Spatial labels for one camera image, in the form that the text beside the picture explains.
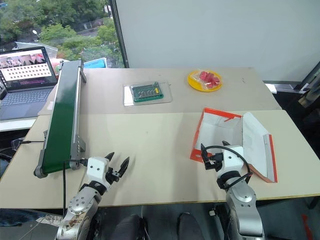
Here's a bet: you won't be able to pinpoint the green conveyor belt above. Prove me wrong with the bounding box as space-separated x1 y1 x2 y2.
33 59 88 179

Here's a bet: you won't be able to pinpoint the green circuit board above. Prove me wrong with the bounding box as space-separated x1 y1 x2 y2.
131 82 165 105

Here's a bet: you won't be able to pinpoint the clear plastic tray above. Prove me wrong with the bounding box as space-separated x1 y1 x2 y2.
122 79 174 108

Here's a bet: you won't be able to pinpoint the printed paper sheets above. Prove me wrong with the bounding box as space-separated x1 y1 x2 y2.
0 208 64 240

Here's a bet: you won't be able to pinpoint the yellow round plate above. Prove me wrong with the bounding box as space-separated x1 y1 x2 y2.
187 69 224 93

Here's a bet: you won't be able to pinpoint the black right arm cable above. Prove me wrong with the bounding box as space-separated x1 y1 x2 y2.
204 145 253 190

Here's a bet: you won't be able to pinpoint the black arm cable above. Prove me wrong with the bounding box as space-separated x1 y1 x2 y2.
204 145 253 190
61 158 89 216

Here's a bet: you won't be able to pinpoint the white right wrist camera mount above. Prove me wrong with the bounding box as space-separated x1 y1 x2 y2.
215 145 248 174

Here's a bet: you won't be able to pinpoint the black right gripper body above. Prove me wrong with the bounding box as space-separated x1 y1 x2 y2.
203 151 225 172

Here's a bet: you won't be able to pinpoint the blue sign board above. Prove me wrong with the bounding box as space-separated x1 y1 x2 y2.
83 57 109 69

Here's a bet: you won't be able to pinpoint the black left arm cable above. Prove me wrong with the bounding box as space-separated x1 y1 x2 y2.
61 158 89 216

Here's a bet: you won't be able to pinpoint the grey open laptop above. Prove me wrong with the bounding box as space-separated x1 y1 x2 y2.
0 45 59 122

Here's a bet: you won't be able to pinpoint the dark chair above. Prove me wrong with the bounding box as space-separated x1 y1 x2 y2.
296 59 320 109

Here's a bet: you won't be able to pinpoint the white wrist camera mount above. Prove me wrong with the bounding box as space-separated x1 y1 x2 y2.
85 156 113 189
215 145 248 174

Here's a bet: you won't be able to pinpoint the dark rounded shape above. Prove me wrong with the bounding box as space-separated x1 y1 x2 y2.
116 213 144 240
177 211 201 240

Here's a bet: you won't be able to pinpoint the bag of red candies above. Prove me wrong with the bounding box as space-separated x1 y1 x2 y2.
194 70 222 89

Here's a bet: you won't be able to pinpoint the black window frame post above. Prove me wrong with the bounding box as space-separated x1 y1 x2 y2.
109 0 130 69

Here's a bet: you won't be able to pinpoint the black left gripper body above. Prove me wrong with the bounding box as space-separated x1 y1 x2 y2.
105 166 123 185

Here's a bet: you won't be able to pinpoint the orange and white cardboard box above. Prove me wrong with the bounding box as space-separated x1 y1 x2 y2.
189 107 279 184

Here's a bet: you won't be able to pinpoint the red and white object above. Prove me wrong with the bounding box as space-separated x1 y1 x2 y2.
50 57 66 76

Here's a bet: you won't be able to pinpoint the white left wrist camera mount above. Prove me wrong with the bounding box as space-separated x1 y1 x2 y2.
85 156 113 189

